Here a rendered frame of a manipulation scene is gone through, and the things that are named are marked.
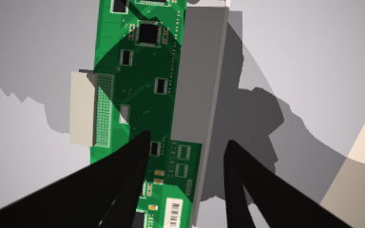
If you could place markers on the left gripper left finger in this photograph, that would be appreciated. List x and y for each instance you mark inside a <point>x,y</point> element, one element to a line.
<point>82,199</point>

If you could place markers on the grey flat mat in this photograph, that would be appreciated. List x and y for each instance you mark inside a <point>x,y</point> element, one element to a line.
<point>292,92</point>

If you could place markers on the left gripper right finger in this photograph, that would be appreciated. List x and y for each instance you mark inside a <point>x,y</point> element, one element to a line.
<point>281,204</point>

